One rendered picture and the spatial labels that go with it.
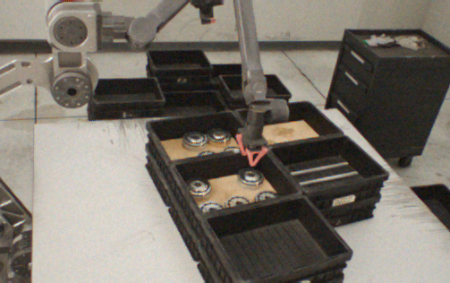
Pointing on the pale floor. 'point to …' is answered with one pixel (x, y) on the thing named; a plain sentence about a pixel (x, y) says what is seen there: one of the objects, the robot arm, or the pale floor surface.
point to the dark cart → (392, 90)
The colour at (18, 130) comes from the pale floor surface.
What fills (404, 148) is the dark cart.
